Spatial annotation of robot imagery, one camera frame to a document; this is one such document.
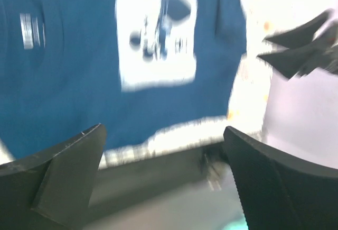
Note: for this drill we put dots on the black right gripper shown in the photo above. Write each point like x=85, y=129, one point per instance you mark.
x=302, y=61

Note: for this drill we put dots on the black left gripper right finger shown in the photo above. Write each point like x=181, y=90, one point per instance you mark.
x=278, y=190

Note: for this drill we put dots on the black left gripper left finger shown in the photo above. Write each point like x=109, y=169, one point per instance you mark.
x=51, y=189

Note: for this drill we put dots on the blue printed t shirt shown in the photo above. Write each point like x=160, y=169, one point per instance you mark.
x=155, y=73

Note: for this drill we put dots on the floral patterned table mat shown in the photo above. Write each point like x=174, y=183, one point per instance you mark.
x=250, y=92

